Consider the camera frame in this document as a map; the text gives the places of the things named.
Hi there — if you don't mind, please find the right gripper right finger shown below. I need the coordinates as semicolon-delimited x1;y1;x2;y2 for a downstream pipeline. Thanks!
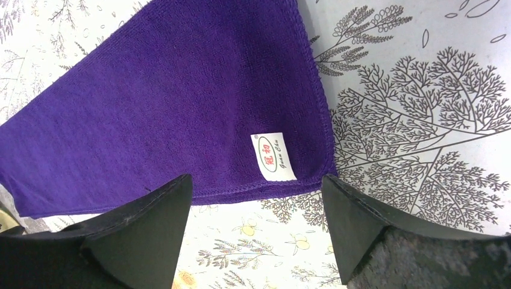
321;175;510;288

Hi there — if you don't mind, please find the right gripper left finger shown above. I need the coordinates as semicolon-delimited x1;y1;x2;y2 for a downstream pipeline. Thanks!
1;175;193;288

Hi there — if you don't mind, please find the purple towel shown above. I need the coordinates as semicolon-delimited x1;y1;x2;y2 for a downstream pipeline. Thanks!
1;1;336;218

